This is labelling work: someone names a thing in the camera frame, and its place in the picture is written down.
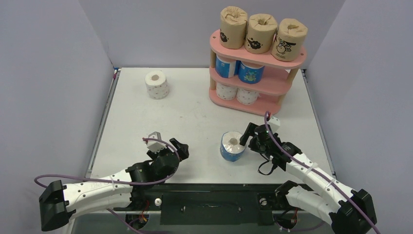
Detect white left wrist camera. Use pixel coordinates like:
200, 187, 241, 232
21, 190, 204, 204
143, 132, 166, 153

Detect pink three-tier wooden shelf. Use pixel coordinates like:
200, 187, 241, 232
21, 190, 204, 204
209, 30, 307, 116

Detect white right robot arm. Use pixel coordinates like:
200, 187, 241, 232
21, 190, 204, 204
240, 122, 379, 234

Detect brown paper roll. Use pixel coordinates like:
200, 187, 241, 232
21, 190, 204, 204
244, 14, 278, 54

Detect white floral roll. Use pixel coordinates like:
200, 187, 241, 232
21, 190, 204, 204
216, 83, 238, 100
236, 88, 259, 105
145, 71, 169, 99

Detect blue roll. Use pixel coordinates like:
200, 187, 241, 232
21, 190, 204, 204
220, 131, 245, 162
215, 55, 240, 78
238, 61, 265, 84

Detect brown wrapped roll on shelf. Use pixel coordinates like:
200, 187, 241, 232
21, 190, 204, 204
220, 6, 248, 49

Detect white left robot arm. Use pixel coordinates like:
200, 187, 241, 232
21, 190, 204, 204
39, 137, 189, 232

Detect aluminium frame rail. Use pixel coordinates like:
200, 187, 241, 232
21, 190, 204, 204
60, 193, 130, 234

